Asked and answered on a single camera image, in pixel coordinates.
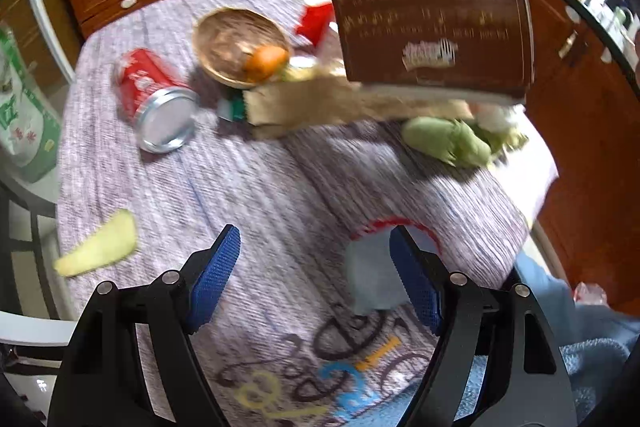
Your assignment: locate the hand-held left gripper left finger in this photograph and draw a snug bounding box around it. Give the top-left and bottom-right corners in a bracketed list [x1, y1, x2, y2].
[47, 224, 241, 427]

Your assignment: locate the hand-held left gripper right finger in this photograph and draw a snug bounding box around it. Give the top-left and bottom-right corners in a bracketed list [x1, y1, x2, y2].
[389, 224, 578, 427]

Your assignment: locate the brown printed box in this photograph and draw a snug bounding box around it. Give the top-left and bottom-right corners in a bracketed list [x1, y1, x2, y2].
[307, 0, 536, 105]

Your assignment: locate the orange peel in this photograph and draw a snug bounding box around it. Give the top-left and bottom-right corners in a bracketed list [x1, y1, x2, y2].
[244, 45, 290, 78]

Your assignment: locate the coconut shell bowl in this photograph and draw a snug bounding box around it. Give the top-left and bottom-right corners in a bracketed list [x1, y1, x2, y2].
[192, 8, 293, 88]

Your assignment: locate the pale green melon rind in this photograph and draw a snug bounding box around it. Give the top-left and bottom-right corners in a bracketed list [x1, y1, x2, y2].
[54, 209, 138, 278]

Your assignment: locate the green plush toy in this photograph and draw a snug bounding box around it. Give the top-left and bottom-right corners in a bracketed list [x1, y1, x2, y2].
[402, 117, 528, 168]

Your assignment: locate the dark green snack packet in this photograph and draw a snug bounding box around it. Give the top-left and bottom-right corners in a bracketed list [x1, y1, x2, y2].
[217, 89, 248, 122]

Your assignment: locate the red snack packet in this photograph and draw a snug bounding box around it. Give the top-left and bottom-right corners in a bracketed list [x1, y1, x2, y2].
[295, 2, 337, 45]

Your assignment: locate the white cloth with yellow edge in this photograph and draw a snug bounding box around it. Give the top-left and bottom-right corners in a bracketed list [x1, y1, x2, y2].
[265, 0, 559, 212]

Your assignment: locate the red and clear plastic bag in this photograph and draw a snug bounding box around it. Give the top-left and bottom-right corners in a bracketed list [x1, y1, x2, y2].
[574, 282, 609, 306]

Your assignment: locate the chair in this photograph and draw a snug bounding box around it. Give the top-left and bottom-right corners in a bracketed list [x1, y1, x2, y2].
[0, 179, 81, 358]

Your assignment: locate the red soda can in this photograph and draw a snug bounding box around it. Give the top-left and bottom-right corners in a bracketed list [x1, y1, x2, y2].
[116, 48, 201, 154]

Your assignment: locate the blue cloth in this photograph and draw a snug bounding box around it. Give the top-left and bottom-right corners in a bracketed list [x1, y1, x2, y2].
[465, 252, 640, 427]

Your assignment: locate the green and white bag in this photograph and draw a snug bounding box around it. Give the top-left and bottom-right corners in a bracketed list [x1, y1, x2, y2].
[0, 22, 63, 184]

